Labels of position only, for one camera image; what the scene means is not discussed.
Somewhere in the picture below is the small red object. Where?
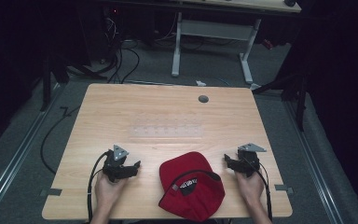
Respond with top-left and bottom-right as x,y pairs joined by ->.
261,38 -> 275,51

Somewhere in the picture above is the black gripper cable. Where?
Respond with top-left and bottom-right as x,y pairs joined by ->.
86,150 -> 110,223
245,157 -> 274,222

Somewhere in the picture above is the grey tape strip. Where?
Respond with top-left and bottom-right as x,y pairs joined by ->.
39,188 -> 63,198
274,183 -> 295,196

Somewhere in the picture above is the metal floor rail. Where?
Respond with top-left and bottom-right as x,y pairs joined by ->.
0,82 -> 65,220
283,99 -> 346,224

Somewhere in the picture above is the black floor cable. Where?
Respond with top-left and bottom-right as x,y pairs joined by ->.
39,105 -> 82,175

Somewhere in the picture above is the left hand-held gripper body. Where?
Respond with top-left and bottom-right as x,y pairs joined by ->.
102,144 -> 130,183

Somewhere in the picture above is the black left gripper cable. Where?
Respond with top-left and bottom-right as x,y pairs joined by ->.
86,150 -> 110,223

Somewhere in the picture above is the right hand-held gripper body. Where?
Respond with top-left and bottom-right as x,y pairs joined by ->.
236,142 -> 268,178

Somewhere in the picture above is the white-framed wooden desk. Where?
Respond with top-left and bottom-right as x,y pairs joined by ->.
155,0 -> 303,86

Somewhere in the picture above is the person's left hand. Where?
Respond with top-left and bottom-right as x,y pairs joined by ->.
94,171 -> 129,205

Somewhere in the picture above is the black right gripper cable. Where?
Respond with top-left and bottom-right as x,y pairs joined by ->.
245,157 -> 274,222

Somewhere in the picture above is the bundle of black cables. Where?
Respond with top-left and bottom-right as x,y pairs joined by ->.
101,13 -> 142,85

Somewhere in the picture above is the red baseball cap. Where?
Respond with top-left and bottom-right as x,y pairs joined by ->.
158,151 -> 227,223

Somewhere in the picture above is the clear tape patch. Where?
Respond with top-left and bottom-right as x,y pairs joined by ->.
128,124 -> 205,140

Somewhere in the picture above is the person's right hand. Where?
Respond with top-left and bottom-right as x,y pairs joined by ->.
236,171 -> 265,205

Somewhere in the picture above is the black metal stand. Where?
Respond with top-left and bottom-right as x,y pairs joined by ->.
39,54 -> 108,113
251,69 -> 310,133

